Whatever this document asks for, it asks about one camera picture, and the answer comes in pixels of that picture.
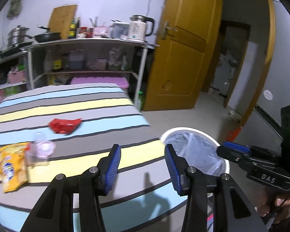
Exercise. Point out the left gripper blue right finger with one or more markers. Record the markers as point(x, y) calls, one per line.
point(176, 167)

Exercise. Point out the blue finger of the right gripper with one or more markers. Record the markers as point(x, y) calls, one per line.
point(229, 154)
point(237, 147)

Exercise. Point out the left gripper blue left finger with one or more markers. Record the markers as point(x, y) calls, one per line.
point(108, 167)

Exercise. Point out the red wrapper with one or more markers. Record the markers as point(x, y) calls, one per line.
point(64, 126)

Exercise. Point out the clear plastic cup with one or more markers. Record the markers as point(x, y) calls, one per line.
point(39, 151)

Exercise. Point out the yellow biscuit bag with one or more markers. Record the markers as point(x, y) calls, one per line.
point(13, 167)

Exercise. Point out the white round trash bin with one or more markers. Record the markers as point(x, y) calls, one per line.
point(198, 148)

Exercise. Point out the person's right hand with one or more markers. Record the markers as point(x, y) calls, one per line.
point(281, 201)

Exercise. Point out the grey refrigerator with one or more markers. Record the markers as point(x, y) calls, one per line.
point(276, 91)

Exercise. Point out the striped table cloth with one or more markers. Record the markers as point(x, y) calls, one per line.
point(142, 198)

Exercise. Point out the green detergent bottle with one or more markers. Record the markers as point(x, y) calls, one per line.
point(140, 101)

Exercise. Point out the pink lid storage box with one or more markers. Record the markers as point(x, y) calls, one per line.
point(119, 81)

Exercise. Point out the white metal shelf rack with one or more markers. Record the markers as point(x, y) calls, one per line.
point(94, 48)

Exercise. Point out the orange wooden door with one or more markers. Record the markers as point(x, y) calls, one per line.
point(186, 40)

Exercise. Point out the grey oil jug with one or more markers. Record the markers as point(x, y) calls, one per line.
point(76, 59)

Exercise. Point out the pink plastic basket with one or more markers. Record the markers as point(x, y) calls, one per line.
point(16, 77)

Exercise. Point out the pink utensil holder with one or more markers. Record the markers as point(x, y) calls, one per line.
point(101, 32)

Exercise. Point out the clear plastic container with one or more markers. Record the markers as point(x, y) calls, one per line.
point(119, 30)

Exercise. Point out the dark sauce bottle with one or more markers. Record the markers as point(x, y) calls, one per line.
point(77, 27)

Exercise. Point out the white electric kettle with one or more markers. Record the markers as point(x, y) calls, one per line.
point(138, 28)

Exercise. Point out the black frying pan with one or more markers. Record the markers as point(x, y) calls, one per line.
point(47, 35)

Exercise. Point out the induction cooktop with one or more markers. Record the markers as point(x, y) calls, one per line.
point(14, 49)

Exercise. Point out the wooden cutting board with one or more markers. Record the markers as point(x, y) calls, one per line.
point(61, 19)

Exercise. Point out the steel steamer pot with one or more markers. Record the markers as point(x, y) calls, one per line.
point(18, 35)

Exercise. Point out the green hanging cloth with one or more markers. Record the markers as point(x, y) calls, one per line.
point(14, 9)

